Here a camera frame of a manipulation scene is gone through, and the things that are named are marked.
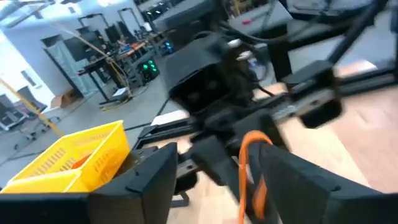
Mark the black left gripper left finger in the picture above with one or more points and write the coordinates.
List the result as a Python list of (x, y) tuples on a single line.
[(133, 202)]

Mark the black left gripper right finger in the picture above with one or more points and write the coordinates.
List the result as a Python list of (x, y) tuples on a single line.
[(311, 202)]

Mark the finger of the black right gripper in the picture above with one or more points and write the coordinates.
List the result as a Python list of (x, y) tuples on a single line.
[(214, 158), (258, 123)]

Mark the yellow plastic basket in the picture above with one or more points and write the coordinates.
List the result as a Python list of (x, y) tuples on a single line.
[(105, 155)]

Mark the computer with green lights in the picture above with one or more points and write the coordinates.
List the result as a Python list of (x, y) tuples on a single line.
[(148, 70)]

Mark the brown cardboard box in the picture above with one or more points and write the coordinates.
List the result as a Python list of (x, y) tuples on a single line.
[(63, 99)]

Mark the grey fabric screen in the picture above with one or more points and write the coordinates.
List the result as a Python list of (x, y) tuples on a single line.
[(71, 71)]

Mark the black aluminium table frame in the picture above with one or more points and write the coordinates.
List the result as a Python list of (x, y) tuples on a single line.
[(367, 84)]

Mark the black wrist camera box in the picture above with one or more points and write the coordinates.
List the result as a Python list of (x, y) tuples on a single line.
[(199, 71)]

